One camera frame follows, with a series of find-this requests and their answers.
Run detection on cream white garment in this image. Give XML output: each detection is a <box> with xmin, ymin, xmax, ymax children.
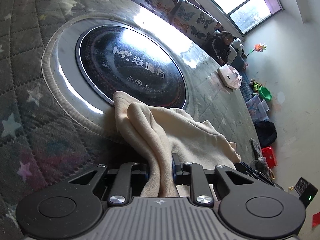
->
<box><xmin>113</xmin><ymin>91</ymin><xmax>241</xmax><ymax>198</ymax></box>

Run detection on grey knitted gloves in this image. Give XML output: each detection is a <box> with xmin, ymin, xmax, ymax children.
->
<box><xmin>249</xmin><ymin>138</ymin><xmax>274</xmax><ymax>180</ymax></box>

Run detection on red plastic stool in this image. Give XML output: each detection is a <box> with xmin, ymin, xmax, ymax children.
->
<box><xmin>262</xmin><ymin>146</ymin><xmax>277</xmax><ymax>169</ymax></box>

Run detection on black bag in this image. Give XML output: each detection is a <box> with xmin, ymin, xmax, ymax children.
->
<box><xmin>254</xmin><ymin>120</ymin><xmax>277</xmax><ymax>148</ymax></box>

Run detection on clear plastic storage box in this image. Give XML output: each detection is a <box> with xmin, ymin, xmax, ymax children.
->
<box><xmin>246</xmin><ymin>95</ymin><xmax>270</xmax><ymax>122</ymax></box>

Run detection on grey quilted star tablecloth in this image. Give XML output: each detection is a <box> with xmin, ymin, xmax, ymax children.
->
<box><xmin>1</xmin><ymin>0</ymin><xmax>257</xmax><ymax>239</ymax></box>

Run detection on green plastic bowl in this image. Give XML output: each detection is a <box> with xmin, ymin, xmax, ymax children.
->
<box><xmin>258</xmin><ymin>86</ymin><xmax>272</xmax><ymax>101</ymax></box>

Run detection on pink white tissue box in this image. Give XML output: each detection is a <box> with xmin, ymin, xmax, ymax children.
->
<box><xmin>217</xmin><ymin>64</ymin><xmax>242</xmax><ymax>90</ymax></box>

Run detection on person in dark jacket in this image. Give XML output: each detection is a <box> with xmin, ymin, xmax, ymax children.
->
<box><xmin>203</xmin><ymin>31</ymin><xmax>234</xmax><ymax>66</ymax></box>

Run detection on round black induction cooktop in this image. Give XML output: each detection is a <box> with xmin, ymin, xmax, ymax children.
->
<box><xmin>75</xmin><ymin>25</ymin><xmax>187</xmax><ymax>108</ymax></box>

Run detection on white plush toy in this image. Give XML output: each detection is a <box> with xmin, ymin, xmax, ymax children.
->
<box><xmin>231</xmin><ymin>37</ymin><xmax>244</xmax><ymax>56</ymax></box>

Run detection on colourful pinwheel toy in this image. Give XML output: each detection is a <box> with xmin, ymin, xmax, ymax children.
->
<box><xmin>246</xmin><ymin>43</ymin><xmax>267</xmax><ymax>57</ymax></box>

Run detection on right butterfly cushion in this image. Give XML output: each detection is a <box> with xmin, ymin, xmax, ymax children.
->
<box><xmin>172</xmin><ymin>1</ymin><xmax>221</xmax><ymax>43</ymax></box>

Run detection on blue sofa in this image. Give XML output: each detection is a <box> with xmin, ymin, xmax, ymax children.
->
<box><xmin>109</xmin><ymin>0</ymin><xmax>258</xmax><ymax>106</ymax></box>

